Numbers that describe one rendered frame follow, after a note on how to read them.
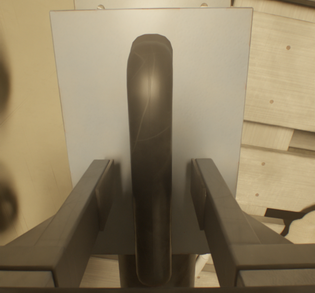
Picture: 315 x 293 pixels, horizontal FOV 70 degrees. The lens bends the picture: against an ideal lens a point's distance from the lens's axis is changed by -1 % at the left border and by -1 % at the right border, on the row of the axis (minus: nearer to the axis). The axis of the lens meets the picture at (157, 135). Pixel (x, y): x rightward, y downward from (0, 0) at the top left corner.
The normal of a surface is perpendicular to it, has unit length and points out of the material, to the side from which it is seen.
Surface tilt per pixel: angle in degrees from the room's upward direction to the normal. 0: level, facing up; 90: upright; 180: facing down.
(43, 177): 0
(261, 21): 0
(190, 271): 51
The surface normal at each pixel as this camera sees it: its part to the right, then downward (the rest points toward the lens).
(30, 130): 0.00, 0.29
